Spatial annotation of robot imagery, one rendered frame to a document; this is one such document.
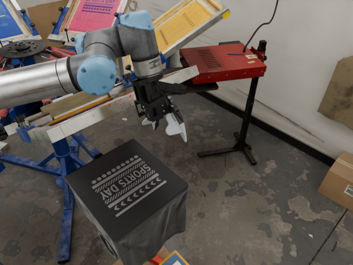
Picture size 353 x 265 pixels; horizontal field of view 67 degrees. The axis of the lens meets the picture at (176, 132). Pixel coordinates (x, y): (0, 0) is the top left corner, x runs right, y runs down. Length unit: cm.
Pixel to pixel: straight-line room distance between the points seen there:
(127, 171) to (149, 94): 79
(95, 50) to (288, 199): 233
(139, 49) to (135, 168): 89
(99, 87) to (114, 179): 91
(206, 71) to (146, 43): 135
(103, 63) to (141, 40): 16
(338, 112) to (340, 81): 29
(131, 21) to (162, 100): 21
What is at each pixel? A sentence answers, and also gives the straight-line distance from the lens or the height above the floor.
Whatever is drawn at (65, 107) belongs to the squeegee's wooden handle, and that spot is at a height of 126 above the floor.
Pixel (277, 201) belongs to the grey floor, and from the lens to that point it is 263.
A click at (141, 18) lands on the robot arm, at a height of 182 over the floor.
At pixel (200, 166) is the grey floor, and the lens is 275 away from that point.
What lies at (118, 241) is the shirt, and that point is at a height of 94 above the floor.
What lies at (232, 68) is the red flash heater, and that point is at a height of 110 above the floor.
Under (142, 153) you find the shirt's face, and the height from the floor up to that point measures 95.
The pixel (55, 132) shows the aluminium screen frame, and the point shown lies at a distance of 81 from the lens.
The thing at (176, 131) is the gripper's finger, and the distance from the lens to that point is 73.
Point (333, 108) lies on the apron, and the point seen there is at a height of 66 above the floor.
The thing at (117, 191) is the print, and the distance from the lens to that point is 138.
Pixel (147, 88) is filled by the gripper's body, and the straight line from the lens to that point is 71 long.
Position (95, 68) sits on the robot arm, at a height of 179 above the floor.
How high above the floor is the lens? 202
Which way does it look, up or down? 40 degrees down
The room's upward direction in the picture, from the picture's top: straight up
